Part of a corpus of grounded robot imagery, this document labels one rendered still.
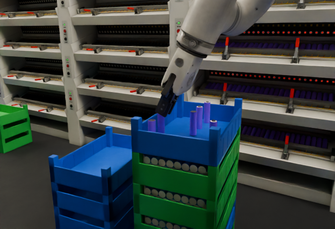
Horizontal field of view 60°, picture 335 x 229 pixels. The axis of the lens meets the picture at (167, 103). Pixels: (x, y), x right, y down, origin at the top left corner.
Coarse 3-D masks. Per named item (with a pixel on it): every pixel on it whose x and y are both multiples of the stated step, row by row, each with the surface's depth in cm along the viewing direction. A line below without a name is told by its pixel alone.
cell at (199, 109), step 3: (198, 108) 79; (201, 108) 79; (198, 111) 79; (201, 111) 79; (198, 114) 80; (201, 114) 80; (198, 117) 80; (201, 117) 80; (198, 120) 80; (201, 120) 80; (198, 123) 80; (201, 123) 80; (198, 126) 80; (201, 126) 81
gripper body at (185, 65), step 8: (184, 48) 62; (176, 56) 62; (184, 56) 62; (192, 56) 61; (200, 56) 63; (176, 64) 63; (184, 64) 62; (192, 64) 62; (200, 64) 69; (168, 72) 64; (176, 72) 63; (184, 72) 62; (192, 72) 65; (176, 80) 63; (184, 80) 63; (192, 80) 69; (176, 88) 64; (184, 88) 66
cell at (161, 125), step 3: (159, 114) 71; (159, 117) 72; (162, 117) 72; (159, 120) 72; (162, 120) 72; (159, 123) 72; (162, 123) 72; (159, 126) 72; (162, 126) 72; (159, 129) 72; (162, 129) 72; (159, 132) 73; (162, 132) 72
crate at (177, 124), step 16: (176, 112) 91; (224, 112) 87; (240, 112) 83; (144, 128) 71; (176, 128) 81; (208, 128) 81; (224, 128) 81; (144, 144) 65; (160, 144) 63; (176, 144) 62; (192, 144) 60; (208, 144) 59; (224, 144) 65; (192, 160) 61; (208, 160) 60
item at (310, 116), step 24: (216, 72) 139; (240, 72) 133; (192, 96) 134; (216, 96) 129; (240, 96) 125; (264, 96) 120; (288, 96) 121; (312, 96) 116; (264, 120) 117; (288, 120) 112; (312, 120) 107
